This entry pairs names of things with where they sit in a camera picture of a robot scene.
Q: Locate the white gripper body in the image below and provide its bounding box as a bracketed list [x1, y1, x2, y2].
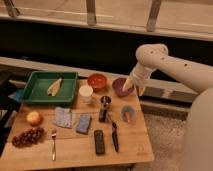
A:
[130, 64, 151, 88]

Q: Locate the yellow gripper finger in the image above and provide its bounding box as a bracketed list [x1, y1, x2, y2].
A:
[138, 87, 145, 96]
[122, 78, 133, 91]

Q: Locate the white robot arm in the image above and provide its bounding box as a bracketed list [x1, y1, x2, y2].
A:
[122, 44, 213, 95]

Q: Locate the white paper cup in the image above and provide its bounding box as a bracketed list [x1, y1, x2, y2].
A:
[79, 85, 93, 103]

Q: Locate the purple bowl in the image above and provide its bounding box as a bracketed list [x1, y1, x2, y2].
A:
[112, 78, 134, 97]

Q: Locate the small blue bowl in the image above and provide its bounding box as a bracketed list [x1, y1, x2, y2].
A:
[121, 106, 135, 123]

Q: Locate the orange bowl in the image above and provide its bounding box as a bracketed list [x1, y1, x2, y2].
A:
[87, 73, 107, 92]

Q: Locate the blue sponge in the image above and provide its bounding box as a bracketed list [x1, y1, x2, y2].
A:
[76, 114, 92, 135]

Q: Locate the black remote control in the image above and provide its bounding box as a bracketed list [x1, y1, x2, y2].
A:
[94, 130, 105, 155]

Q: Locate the light blue cloth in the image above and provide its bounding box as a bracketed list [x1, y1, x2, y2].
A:
[54, 107, 72, 128]

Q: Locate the yellow banana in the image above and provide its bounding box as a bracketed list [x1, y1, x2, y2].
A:
[47, 78, 62, 96]

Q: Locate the green plastic tray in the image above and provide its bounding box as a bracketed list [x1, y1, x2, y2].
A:
[22, 71, 78, 105]

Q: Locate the silver fork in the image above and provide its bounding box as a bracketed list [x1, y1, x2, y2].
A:
[51, 129, 56, 161]

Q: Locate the red yellow apple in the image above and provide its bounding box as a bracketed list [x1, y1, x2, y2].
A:
[26, 111, 42, 126]

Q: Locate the bunch of red grapes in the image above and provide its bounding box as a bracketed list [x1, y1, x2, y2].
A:
[12, 127, 45, 148]

